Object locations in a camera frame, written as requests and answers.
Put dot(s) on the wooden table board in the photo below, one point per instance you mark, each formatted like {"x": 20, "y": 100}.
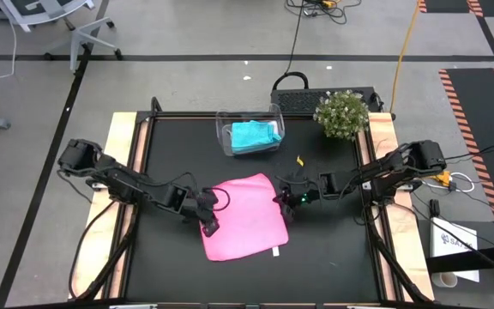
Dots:
{"x": 382, "y": 129}
{"x": 118, "y": 129}

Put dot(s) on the right wooden table board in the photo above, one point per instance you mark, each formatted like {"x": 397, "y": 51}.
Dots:
{"x": 382, "y": 129}

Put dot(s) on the small yellow scrap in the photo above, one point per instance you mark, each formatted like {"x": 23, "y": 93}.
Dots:
{"x": 300, "y": 161}

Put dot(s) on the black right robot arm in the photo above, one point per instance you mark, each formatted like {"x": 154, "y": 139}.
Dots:
{"x": 401, "y": 165}

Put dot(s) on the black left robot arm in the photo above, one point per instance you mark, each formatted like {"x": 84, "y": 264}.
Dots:
{"x": 122, "y": 182}

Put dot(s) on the left wooden table board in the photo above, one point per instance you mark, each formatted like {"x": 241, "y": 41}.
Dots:
{"x": 118, "y": 129}

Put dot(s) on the clear plastic bin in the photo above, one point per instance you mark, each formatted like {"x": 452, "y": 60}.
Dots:
{"x": 225, "y": 137}

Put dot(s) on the black mat with striped edge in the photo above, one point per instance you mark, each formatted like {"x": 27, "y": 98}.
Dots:
{"x": 474, "y": 120}
{"x": 444, "y": 5}

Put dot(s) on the yellow plug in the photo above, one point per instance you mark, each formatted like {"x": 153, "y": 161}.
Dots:
{"x": 444, "y": 178}

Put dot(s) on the black computer case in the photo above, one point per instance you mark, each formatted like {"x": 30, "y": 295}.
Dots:
{"x": 298, "y": 101}

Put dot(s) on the white office chair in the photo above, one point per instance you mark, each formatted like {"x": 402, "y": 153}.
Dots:
{"x": 77, "y": 36}

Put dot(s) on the green potted plant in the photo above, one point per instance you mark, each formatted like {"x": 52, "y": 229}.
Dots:
{"x": 341, "y": 114}

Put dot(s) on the black beam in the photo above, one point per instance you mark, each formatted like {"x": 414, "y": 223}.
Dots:
{"x": 465, "y": 259}

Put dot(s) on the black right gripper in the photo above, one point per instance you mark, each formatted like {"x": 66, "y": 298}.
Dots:
{"x": 309, "y": 191}

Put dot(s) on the white printed box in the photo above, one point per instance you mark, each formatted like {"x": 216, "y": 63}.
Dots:
{"x": 453, "y": 244}

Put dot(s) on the black power adapter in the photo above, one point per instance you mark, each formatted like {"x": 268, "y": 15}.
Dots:
{"x": 434, "y": 208}

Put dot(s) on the teal microfiber towel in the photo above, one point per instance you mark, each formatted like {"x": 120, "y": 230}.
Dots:
{"x": 253, "y": 137}

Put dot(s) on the pink microfiber towel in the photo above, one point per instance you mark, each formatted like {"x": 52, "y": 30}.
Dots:
{"x": 247, "y": 219}

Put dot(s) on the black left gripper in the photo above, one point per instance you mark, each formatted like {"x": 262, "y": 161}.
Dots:
{"x": 200, "y": 206}

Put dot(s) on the black table frame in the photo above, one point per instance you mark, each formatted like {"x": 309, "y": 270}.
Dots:
{"x": 187, "y": 115}

